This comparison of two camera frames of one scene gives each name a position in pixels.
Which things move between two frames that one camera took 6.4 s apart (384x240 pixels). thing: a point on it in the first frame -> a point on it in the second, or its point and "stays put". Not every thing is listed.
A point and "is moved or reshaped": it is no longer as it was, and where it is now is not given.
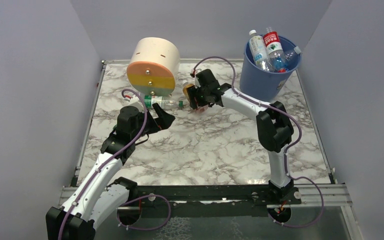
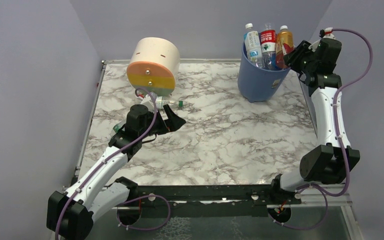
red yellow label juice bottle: x=200 y=108 -> x=284 y=44
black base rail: x=277 y=191 stays put
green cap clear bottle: x=165 y=102 stays put
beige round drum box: x=154 y=66 stays put
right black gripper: x=196 y=98 -> x=302 y=57
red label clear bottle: x=276 y=54 is moved or reshaped
